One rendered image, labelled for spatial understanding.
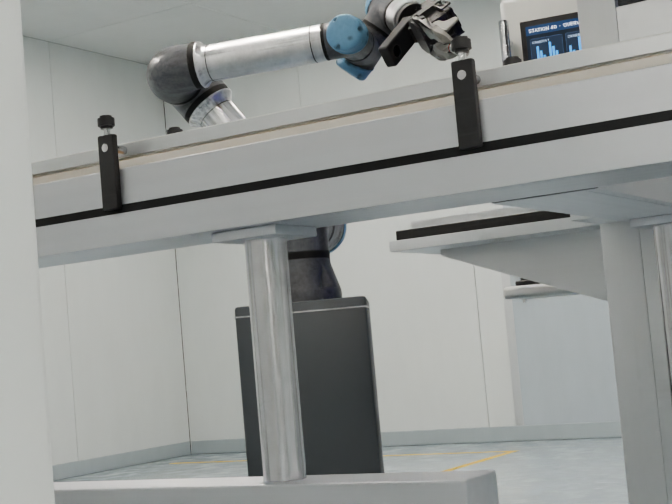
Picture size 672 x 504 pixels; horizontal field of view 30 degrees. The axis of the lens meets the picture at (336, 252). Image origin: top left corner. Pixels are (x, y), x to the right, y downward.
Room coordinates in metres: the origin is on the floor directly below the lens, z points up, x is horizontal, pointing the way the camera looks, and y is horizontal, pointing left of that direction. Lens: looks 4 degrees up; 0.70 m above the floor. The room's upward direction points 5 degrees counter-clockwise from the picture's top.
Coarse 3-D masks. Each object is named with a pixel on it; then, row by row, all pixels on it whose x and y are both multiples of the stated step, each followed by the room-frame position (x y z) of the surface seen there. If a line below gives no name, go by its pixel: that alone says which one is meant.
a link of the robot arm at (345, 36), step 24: (336, 24) 2.41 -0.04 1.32; (360, 24) 2.40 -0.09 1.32; (168, 48) 2.53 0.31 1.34; (192, 48) 2.49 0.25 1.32; (216, 48) 2.49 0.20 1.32; (240, 48) 2.47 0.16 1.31; (264, 48) 2.46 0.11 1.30; (288, 48) 2.45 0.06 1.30; (312, 48) 2.44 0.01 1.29; (336, 48) 2.42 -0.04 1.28; (360, 48) 2.44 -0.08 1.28; (168, 72) 2.51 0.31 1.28; (192, 72) 2.49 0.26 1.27; (216, 72) 2.50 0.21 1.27; (240, 72) 2.50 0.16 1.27; (168, 96) 2.56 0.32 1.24
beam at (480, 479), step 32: (128, 480) 1.63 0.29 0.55; (160, 480) 1.59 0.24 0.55; (192, 480) 1.56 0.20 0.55; (224, 480) 1.52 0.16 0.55; (256, 480) 1.49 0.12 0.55; (320, 480) 1.42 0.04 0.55; (352, 480) 1.39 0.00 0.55; (384, 480) 1.37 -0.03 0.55; (416, 480) 1.34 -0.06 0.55; (448, 480) 1.32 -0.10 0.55; (480, 480) 1.34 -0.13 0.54
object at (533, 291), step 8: (504, 288) 2.96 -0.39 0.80; (512, 288) 2.95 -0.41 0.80; (520, 288) 2.94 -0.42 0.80; (528, 288) 2.93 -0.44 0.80; (536, 288) 2.92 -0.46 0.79; (544, 288) 2.92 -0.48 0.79; (552, 288) 2.91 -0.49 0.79; (504, 296) 2.96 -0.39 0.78; (512, 296) 2.95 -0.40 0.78; (520, 296) 2.94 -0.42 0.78; (528, 296) 2.94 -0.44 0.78; (536, 296) 2.93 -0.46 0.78; (544, 296) 2.99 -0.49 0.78; (552, 296) 3.05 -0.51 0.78
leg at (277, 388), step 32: (256, 256) 1.45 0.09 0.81; (256, 288) 1.45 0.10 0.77; (288, 288) 1.46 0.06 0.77; (256, 320) 1.45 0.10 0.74; (288, 320) 1.46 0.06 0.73; (256, 352) 1.46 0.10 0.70; (288, 352) 1.45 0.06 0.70; (256, 384) 1.46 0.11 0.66; (288, 384) 1.45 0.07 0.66; (288, 416) 1.45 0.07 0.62; (288, 448) 1.45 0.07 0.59; (288, 480) 1.45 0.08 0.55
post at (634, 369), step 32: (608, 0) 2.02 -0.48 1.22; (608, 32) 2.02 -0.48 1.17; (608, 224) 2.04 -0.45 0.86; (608, 256) 2.04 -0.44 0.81; (640, 256) 2.02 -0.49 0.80; (608, 288) 2.05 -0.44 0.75; (640, 288) 2.02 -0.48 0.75; (640, 320) 2.02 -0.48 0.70; (640, 352) 2.02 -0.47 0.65; (640, 384) 2.03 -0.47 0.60; (640, 416) 2.03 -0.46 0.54; (640, 448) 2.03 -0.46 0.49; (640, 480) 2.04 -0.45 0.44
